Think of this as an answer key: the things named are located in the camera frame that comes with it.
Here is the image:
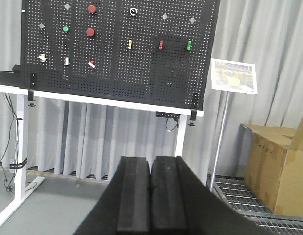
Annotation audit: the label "white standing desk frame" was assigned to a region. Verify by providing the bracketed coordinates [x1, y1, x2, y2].
[0, 84, 204, 228]

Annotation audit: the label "black desk control cable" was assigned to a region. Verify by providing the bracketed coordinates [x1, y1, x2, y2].
[155, 111, 180, 133]

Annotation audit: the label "right black clamp bracket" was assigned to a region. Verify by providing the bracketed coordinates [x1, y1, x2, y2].
[188, 93, 198, 126]

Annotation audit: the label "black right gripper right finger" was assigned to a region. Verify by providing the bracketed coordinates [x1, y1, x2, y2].
[151, 156, 187, 232]

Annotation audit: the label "metal floor grate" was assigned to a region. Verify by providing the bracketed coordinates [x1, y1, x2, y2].
[213, 175, 303, 235]

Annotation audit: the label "black perforated pegboard panel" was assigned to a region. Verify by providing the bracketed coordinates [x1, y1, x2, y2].
[21, 0, 220, 110]

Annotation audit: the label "upper red push button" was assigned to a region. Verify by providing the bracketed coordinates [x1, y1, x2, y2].
[88, 4, 97, 14]

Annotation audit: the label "green push button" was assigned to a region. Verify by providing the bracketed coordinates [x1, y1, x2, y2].
[63, 25, 70, 33]

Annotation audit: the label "brown cardboard box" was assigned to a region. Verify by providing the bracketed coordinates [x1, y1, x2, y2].
[243, 118, 303, 217]

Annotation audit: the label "red white selector switch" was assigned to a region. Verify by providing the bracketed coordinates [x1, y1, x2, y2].
[88, 60, 96, 69]

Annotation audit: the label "green toggle switch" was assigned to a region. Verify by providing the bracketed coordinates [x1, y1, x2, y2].
[187, 41, 192, 51]

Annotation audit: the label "sign on metal stand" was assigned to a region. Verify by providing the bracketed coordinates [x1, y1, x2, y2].
[209, 58, 258, 192]

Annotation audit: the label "black hanging power cables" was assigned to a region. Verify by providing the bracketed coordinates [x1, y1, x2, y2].
[1, 93, 37, 193]

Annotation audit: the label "red toggle switch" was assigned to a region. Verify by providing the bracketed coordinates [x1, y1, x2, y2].
[158, 40, 164, 50]

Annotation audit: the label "red push button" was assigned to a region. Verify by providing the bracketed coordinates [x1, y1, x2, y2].
[88, 4, 97, 14]
[86, 28, 95, 37]

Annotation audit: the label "black white rotary knob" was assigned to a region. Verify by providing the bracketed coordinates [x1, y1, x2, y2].
[129, 7, 138, 17]

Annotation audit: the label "white curtain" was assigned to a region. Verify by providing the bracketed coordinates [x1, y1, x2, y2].
[0, 0, 303, 183]

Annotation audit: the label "black clamp bracket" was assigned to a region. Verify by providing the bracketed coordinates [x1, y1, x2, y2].
[188, 93, 198, 126]
[27, 73, 37, 107]

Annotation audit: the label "lower red push button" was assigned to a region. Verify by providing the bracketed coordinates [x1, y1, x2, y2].
[86, 28, 95, 37]

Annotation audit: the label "black box on desk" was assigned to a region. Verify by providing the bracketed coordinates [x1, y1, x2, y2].
[0, 64, 21, 87]

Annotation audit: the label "yellow toggle switch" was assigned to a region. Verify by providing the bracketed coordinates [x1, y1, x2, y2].
[128, 39, 133, 49]

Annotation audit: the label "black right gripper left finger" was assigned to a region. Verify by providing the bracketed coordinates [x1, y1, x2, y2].
[116, 157, 150, 233]

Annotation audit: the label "left black clamp bracket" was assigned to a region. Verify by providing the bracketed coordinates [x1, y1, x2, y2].
[27, 73, 37, 107]

